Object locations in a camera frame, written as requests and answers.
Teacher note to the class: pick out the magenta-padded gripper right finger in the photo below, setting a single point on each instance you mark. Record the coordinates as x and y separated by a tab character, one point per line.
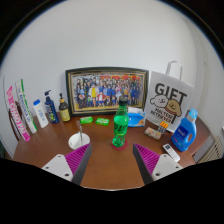
166	166

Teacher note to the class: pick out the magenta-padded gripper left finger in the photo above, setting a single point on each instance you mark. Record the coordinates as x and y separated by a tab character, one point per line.
58	166

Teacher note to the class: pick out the green plastic drink bottle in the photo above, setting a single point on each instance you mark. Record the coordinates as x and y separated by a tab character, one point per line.
120	126

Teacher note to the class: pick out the white remote control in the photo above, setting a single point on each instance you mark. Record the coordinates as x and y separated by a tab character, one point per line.
171	152

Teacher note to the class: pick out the dark floral paper cup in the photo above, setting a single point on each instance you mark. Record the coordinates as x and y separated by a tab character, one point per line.
75	141

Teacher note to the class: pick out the blue detergent bottle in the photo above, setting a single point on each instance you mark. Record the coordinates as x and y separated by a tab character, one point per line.
183	135

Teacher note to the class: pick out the patterned snack packet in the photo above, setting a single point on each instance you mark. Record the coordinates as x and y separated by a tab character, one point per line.
152	133

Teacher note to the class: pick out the clear stirring rod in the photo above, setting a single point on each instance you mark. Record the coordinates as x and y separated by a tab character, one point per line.
80	135

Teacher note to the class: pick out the white radiator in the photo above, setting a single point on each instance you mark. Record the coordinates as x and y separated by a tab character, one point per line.
213	151

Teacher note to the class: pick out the small green packet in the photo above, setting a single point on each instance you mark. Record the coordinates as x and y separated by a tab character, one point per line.
86	120
102	121

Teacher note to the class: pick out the white tube with blue cap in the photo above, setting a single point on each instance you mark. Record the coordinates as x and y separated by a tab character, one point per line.
40	115

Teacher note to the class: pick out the amber pump bottle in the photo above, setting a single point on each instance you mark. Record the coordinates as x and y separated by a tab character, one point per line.
64	111

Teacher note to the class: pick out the blue tissue pack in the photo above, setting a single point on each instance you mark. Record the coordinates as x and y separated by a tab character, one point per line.
136	119

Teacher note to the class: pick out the dark blue pump bottle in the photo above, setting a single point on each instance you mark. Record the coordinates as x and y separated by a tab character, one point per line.
51	110

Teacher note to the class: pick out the pink long box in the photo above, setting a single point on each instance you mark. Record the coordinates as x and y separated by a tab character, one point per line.
17	115

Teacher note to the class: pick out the white paper gift bag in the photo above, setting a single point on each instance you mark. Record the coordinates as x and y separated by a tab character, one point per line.
170	100

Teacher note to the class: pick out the green and white long box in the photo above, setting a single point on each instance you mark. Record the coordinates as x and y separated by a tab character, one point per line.
26	106

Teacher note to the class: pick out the framed group photo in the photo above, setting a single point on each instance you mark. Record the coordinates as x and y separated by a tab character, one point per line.
106	90

